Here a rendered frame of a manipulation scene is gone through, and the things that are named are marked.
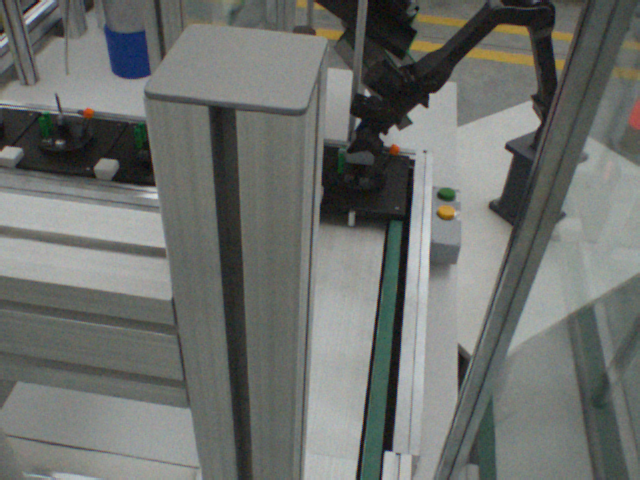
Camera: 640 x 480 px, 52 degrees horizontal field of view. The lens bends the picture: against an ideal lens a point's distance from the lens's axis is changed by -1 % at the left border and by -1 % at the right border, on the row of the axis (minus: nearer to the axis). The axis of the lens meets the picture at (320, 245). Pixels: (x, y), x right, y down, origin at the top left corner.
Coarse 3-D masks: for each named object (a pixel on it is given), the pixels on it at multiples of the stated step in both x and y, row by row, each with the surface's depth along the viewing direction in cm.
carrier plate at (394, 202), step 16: (400, 160) 167; (400, 176) 162; (336, 192) 157; (384, 192) 157; (400, 192) 158; (320, 208) 154; (336, 208) 153; (352, 208) 153; (368, 208) 153; (384, 208) 153; (400, 208) 153
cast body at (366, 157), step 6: (354, 132) 155; (354, 138) 153; (342, 150) 156; (348, 156) 155; (354, 156) 155; (360, 156) 155; (366, 156) 154; (372, 156) 154; (354, 162) 156; (360, 162) 156; (366, 162) 155; (372, 162) 155
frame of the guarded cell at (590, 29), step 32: (608, 0) 44; (576, 32) 48; (576, 64) 47; (576, 96) 49; (544, 128) 54; (544, 160) 53; (544, 192) 55; (512, 256) 60; (512, 288) 63; (480, 352) 70; (480, 384) 73; (448, 448) 83
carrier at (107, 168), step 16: (128, 128) 173; (144, 128) 173; (128, 144) 167; (144, 144) 164; (112, 160) 159; (128, 160) 162; (144, 160) 159; (96, 176) 158; (112, 176) 157; (128, 176) 158; (144, 176) 158
